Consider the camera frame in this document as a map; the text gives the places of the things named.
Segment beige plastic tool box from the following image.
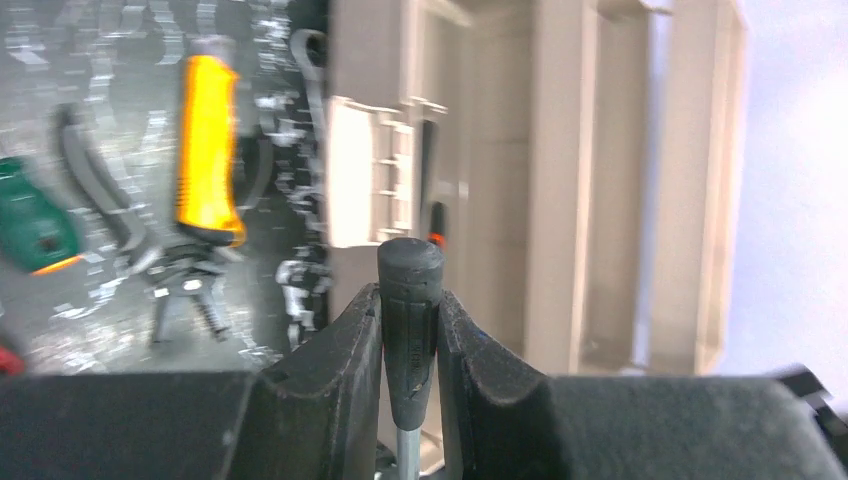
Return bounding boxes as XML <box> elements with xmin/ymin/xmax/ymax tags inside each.
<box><xmin>326</xmin><ymin>1</ymin><xmax>747</xmax><ymax>380</ymax></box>

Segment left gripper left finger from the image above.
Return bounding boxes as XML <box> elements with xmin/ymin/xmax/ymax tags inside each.
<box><xmin>1</xmin><ymin>284</ymin><xmax>382</xmax><ymax>479</ymax></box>

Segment red needle nose pliers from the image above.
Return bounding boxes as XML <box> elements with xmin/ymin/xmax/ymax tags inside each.
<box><xmin>427</xmin><ymin>201</ymin><xmax>447</xmax><ymax>249</ymax></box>

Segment black handle hammer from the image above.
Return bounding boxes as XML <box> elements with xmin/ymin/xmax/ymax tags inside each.
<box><xmin>377</xmin><ymin>237</ymin><xmax>445</xmax><ymax>479</ymax></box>

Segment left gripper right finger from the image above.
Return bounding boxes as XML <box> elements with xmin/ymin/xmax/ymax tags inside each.
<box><xmin>438</xmin><ymin>294</ymin><xmax>847</xmax><ymax>479</ymax></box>

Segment black marble pattern mat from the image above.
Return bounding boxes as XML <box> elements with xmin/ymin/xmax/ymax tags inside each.
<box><xmin>1</xmin><ymin>1</ymin><xmax>331</xmax><ymax>374</ymax></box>

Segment orange handle pliers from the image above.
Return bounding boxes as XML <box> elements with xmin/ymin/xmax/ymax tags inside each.
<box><xmin>55</xmin><ymin>34</ymin><xmax>273</xmax><ymax>344</ymax></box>

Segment green handle screwdriver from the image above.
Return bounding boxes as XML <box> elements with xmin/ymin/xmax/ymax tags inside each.
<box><xmin>1</xmin><ymin>156</ymin><xmax>82</xmax><ymax>276</ymax></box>

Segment silver combination wrench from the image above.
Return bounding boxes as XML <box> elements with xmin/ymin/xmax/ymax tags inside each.
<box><xmin>290</xmin><ymin>29</ymin><xmax>327</xmax><ymax>157</ymax></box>

